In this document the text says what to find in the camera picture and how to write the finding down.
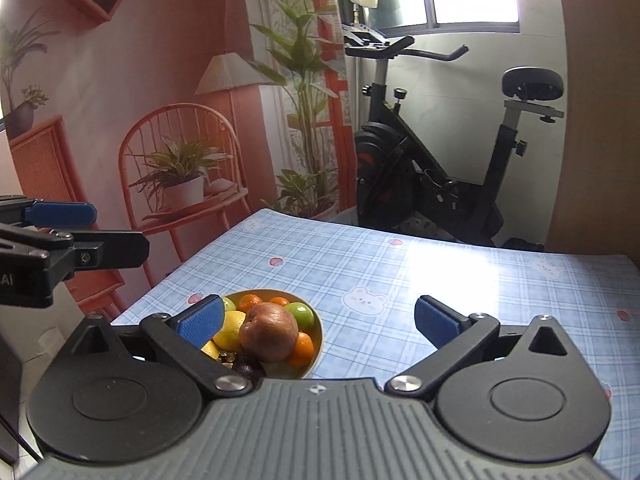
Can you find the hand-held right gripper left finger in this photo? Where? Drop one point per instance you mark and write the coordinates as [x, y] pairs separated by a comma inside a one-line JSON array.
[[202, 317]]

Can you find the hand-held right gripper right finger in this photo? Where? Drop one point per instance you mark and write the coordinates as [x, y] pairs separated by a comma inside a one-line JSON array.
[[435, 322]]

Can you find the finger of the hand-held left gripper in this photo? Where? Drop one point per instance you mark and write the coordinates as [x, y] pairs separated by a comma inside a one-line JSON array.
[[60, 214], [115, 250]]

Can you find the yellow-green citrus fruit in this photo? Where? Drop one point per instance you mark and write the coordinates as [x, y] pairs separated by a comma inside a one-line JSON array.
[[228, 304]]

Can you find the yellow lemon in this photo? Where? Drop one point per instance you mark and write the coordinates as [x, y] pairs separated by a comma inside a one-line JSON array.
[[232, 327], [210, 350]]

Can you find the dark purple mangosteen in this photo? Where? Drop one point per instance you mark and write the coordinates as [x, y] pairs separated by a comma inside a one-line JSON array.
[[247, 368]]

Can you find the red apple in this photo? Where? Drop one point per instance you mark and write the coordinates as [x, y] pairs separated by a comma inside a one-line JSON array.
[[270, 332]]

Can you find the green lime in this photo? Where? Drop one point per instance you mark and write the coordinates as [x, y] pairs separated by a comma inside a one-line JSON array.
[[300, 312]]

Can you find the cream bowl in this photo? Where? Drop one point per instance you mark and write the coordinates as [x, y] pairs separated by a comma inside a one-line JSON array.
[[317, 345]]

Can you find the black exercise bike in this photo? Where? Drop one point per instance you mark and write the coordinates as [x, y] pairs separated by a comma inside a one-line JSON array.
[[390, 160]]

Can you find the wooden cabinet panel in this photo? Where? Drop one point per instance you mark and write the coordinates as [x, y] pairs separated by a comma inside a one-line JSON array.
[[600, 110]]

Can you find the wall poster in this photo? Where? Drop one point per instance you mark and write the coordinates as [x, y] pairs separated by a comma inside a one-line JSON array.
[[150, 60]]

